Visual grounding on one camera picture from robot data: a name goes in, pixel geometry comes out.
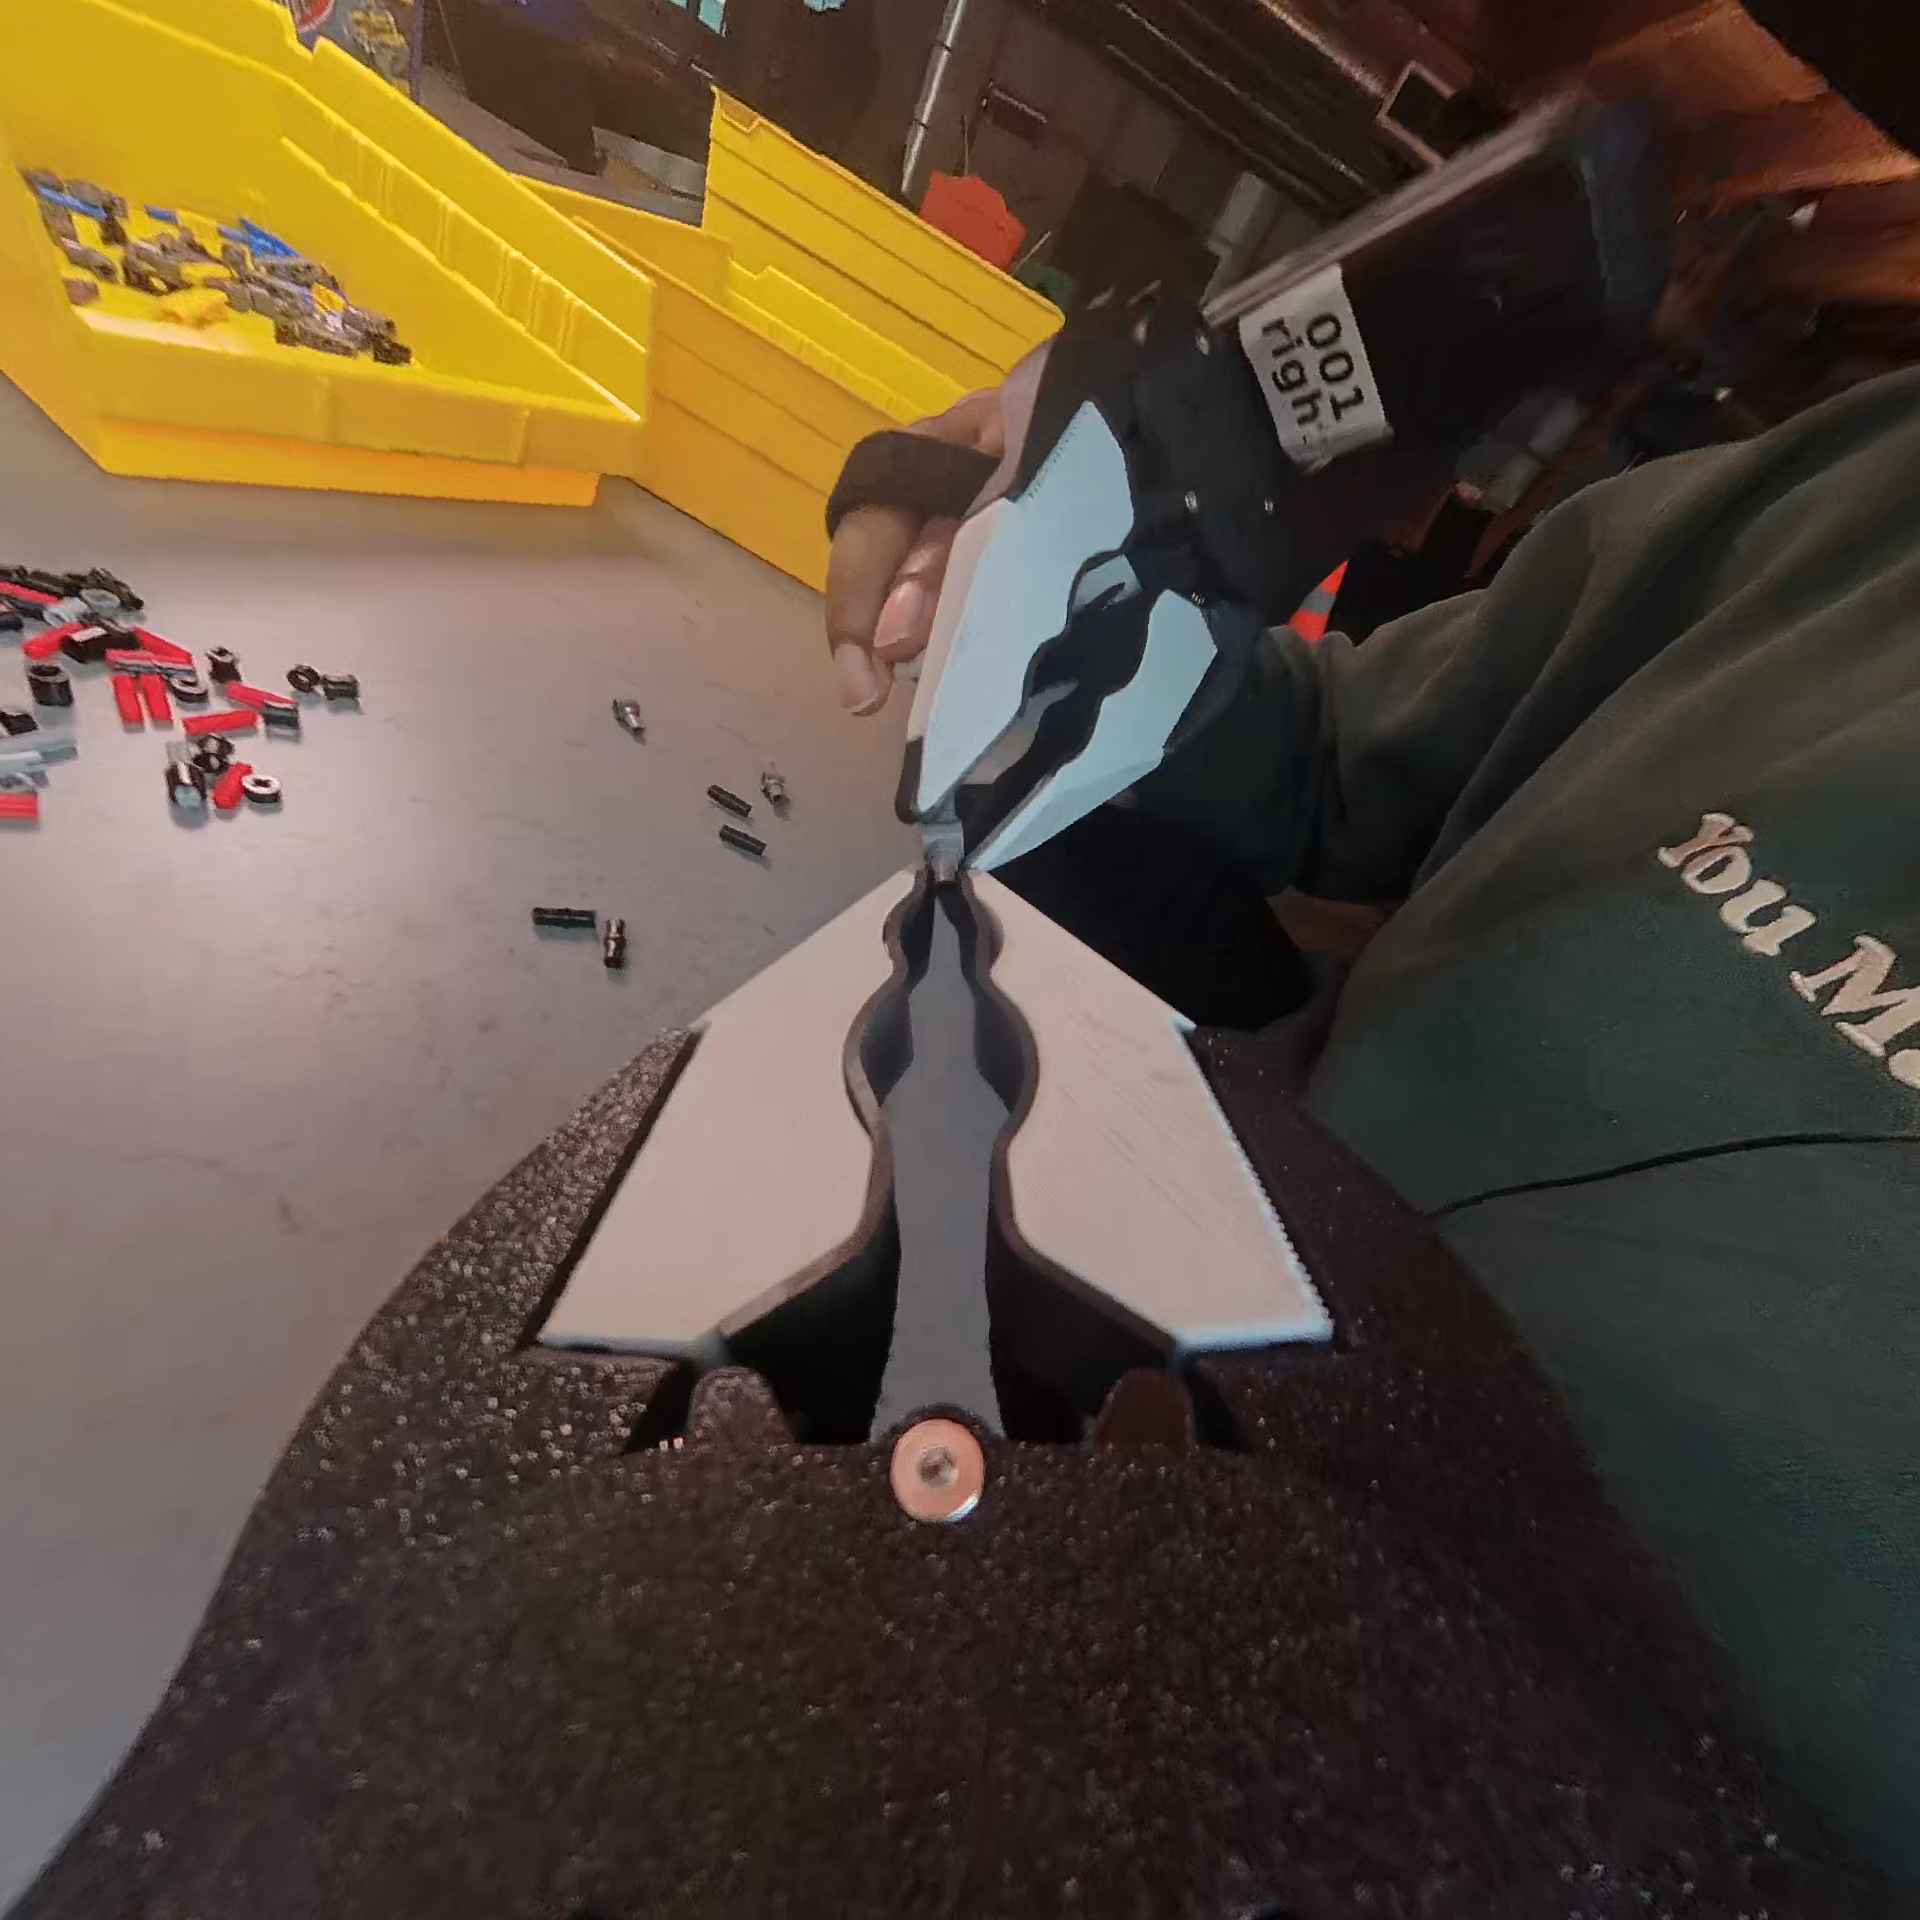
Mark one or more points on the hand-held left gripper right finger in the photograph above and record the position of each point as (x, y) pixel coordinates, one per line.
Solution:
(1156, 1184)

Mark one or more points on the orange traffic cone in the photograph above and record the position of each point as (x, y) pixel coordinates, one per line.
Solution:
(1324, 604)

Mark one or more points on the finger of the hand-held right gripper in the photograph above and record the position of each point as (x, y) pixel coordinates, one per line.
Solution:
(1020, 599)
(1156, 690)

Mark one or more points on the heap of grey lego parts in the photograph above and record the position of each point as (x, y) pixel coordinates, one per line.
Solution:
(224, 278)

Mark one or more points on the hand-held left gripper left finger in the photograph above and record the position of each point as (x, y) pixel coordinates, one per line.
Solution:
(721, 1184)

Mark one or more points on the pile of small lego pieces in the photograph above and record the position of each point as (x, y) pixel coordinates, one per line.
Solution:
(149, 690)

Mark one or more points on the yellow plastic bin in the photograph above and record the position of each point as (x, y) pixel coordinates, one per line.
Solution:
(376, 406)
(839, 283)

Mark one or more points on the person's right forearm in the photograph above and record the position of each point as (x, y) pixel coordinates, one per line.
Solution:
(1350, 780)

